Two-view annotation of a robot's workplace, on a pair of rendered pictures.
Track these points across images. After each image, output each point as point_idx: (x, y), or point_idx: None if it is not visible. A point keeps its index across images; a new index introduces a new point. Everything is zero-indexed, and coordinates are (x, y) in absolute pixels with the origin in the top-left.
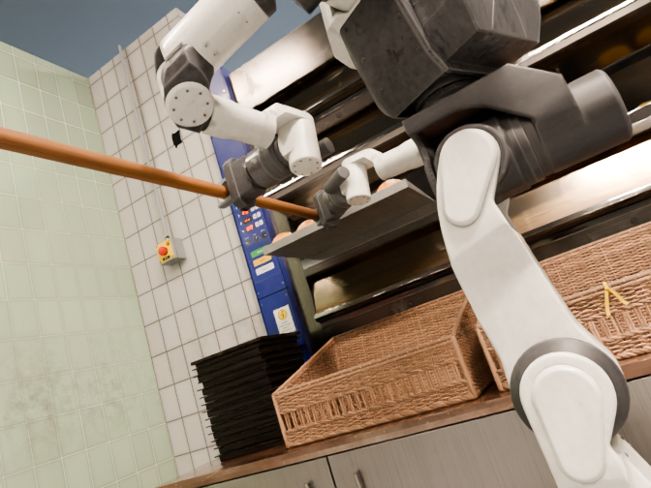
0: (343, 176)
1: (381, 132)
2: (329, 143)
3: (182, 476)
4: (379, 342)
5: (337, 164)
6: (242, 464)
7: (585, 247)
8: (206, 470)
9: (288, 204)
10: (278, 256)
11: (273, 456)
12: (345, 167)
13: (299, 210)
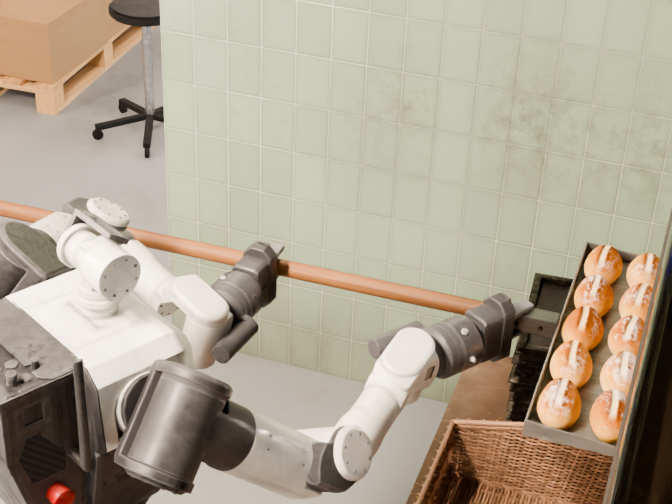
0: (370, 353)
1: (658, 292)
2: (222, 353)
3: (492, 366)
4: None
5: (663, 245)
6: (436, 434)
7: None
8: (486, 390)
9: (397, 296)
10: (630, 263)
11: (422, 465)
12: (376, 346)
13: (431, 307)
